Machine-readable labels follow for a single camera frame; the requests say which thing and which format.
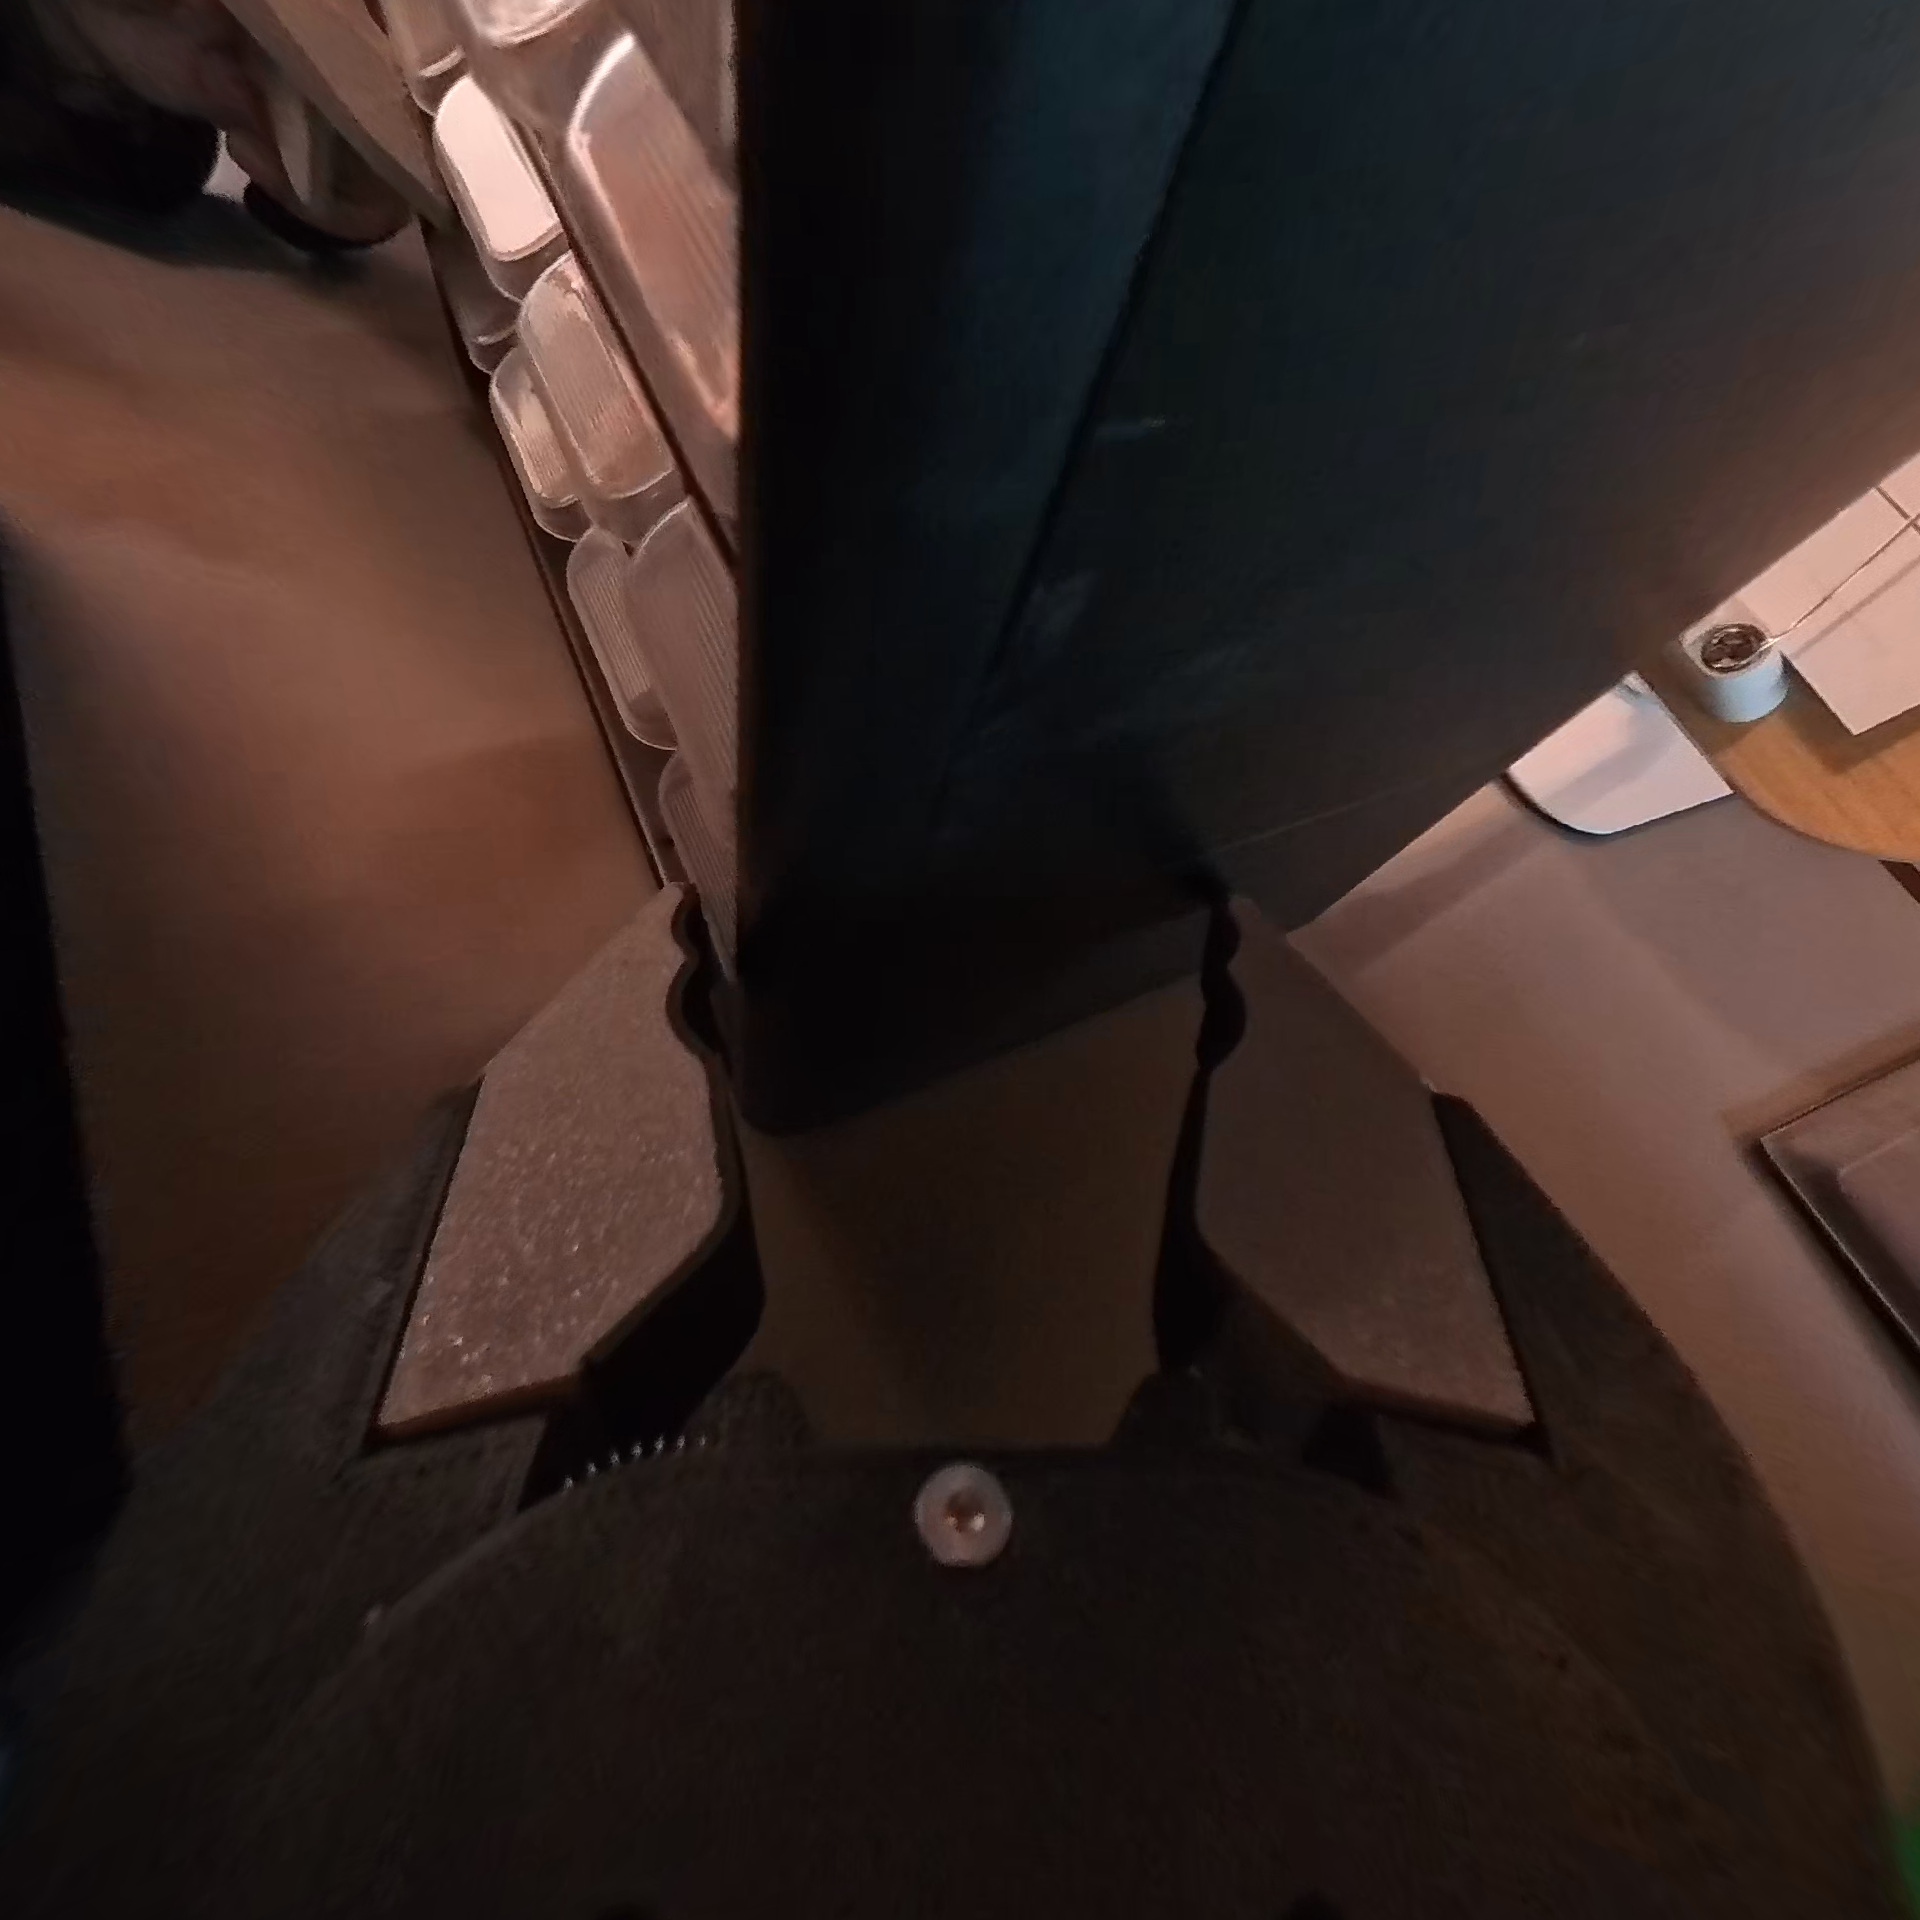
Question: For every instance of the person's left hand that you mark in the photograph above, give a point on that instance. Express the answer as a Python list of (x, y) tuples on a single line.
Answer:
[(374, 165)]

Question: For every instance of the white screw standoff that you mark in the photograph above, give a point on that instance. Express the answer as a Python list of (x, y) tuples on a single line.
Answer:
[(1733, 676)]

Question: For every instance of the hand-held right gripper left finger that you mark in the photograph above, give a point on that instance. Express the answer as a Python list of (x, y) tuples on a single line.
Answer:
[(570, 1201)]

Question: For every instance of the set of clear cabinet drawers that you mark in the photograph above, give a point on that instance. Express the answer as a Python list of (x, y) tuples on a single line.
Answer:
[(628, 375)]

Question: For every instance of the white plastic plate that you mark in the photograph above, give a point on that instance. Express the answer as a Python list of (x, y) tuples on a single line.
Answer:
[(1605, 773)]

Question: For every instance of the wooden board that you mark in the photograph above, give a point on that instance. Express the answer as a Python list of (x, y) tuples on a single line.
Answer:
[(1828, 797)]

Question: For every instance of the black drawer cabinet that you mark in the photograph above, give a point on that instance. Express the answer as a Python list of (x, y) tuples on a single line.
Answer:
[(1348, 451)]

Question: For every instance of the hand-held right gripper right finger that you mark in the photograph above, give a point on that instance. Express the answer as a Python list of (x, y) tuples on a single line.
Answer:
[(1334, 1201)]

